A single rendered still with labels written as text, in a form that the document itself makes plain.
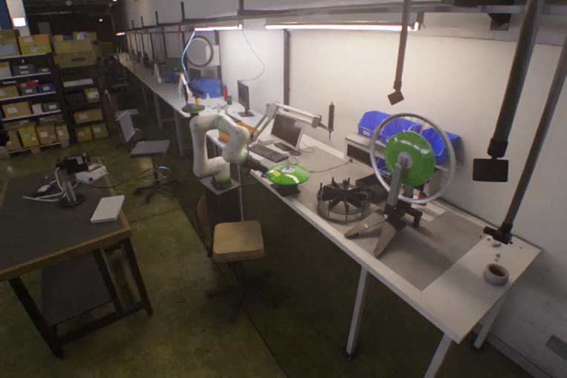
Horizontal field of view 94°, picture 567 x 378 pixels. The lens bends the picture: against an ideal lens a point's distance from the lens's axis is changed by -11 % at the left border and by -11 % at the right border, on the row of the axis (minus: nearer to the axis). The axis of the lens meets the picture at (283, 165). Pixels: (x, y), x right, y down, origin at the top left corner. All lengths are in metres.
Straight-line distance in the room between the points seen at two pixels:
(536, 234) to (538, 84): 0.86
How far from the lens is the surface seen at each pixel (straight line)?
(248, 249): 2.13
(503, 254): 2.02
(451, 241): 1.96
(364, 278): 1.80
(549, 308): 2.43
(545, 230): 2.19
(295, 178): 2.01
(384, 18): 1.88
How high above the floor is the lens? 2.01
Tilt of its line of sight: 25 degrees down
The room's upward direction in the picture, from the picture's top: straight up
